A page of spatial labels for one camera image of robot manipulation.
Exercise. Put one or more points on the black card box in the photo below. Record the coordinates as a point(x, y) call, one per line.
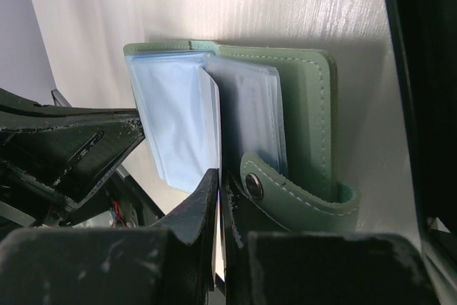
point(423, 34)

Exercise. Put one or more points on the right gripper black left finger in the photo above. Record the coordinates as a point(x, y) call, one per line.
point(169, 262)

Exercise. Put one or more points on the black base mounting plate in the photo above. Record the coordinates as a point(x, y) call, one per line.
point(131, 204)

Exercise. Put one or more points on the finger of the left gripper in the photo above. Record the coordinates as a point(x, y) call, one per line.
point(54, 159)

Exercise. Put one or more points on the green card holder wallet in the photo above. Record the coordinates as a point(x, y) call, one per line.
point(278, 125)

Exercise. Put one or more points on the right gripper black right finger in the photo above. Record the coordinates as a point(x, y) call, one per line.
point(265, 264)

